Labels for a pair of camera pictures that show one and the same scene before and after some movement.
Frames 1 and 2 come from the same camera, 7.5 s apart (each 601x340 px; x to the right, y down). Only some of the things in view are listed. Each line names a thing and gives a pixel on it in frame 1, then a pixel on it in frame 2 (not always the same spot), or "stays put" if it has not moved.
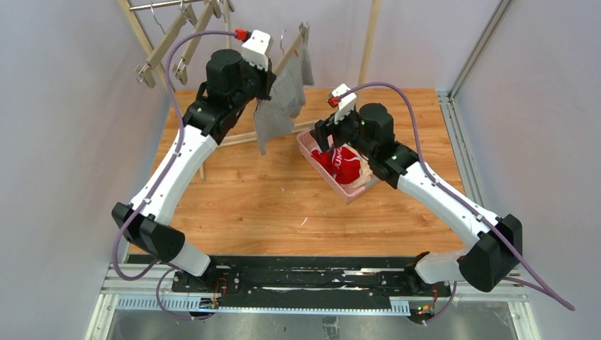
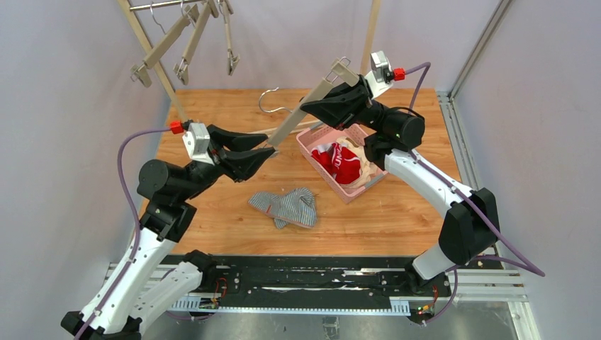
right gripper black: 324,129 -> 365,100
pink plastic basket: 348,195 stays put
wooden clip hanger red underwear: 228,23 stays put
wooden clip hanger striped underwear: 303,30 -> 340,72
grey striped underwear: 273,115 -> 298,207
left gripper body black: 270,80 -> 218,153
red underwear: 341,162 stays put
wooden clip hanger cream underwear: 209,8 stays put
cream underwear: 366,170 stays put
